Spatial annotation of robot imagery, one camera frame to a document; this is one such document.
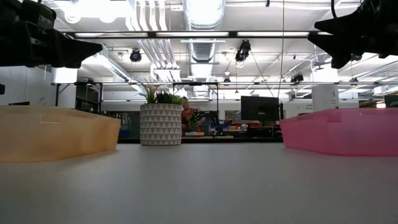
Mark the silver ceiling air duct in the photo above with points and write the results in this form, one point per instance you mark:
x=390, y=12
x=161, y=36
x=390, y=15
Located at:
x=203, y=18

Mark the grey table mat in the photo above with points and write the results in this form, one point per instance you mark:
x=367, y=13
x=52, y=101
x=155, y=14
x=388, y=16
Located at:
x=199, y=186

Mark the black overhead beam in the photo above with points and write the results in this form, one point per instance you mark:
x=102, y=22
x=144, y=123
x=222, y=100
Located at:
x=152, y=34

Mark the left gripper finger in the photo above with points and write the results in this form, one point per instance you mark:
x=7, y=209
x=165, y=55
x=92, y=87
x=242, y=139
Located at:
x=71, y=49

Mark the black background workstation frame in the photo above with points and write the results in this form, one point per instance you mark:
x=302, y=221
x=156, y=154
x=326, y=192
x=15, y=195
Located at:
x=248, y=83

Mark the succulent in white patterned pot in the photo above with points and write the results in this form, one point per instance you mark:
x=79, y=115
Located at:
x=160, y=124

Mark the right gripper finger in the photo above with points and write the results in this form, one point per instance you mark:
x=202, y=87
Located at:
x=342, y=46
x=348, y=23

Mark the black hanging spotlight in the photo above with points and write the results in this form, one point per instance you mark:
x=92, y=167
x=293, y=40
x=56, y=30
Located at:
x=135, y=56
x=243, y=51
x=297, y=77

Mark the translucent pink plastic bin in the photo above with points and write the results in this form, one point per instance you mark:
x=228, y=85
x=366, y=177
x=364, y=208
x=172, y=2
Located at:
x=342, y=132

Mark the person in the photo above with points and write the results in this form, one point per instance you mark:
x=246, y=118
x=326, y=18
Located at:
x=189, y=116

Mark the black computer monitor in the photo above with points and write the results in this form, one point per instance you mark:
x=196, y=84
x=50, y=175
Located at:
x=259, y=108

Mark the black aluminium table frame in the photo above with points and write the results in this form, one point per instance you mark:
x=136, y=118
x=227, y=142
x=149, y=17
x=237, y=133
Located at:
x=217, y=140

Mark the translucent orange plastic bin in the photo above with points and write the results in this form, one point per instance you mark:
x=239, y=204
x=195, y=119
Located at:
x=56, y=133

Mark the white pillar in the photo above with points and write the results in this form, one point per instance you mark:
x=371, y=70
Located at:
x=325, y=98

